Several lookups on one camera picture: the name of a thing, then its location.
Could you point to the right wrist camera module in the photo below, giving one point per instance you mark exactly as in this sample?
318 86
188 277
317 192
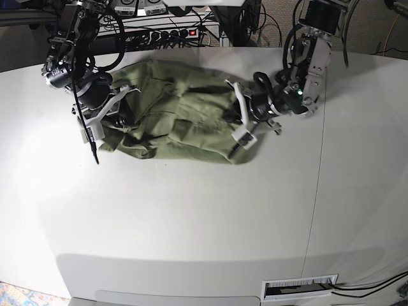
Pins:
95 132

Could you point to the table cable grommet slot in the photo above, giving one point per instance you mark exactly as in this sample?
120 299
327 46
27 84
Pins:
297 289

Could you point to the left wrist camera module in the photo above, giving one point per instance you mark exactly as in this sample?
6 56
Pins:
244 137

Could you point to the white overhead mount plate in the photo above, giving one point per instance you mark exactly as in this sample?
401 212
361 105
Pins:
233 3

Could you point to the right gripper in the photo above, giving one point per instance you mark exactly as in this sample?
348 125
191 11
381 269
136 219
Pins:
94 90

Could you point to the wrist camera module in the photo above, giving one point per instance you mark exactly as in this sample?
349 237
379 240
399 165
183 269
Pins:
95 132
244 137

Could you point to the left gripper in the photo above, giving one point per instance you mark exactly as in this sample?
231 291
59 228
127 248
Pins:
259 110

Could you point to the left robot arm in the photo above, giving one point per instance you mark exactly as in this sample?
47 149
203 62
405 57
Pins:
295 89

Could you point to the green T-shirt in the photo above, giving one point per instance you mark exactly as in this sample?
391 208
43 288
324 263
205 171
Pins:
178 115

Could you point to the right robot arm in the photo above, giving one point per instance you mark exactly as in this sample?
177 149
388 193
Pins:
70 62

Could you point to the black power strip red switch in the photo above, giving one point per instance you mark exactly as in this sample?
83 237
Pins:
162 37

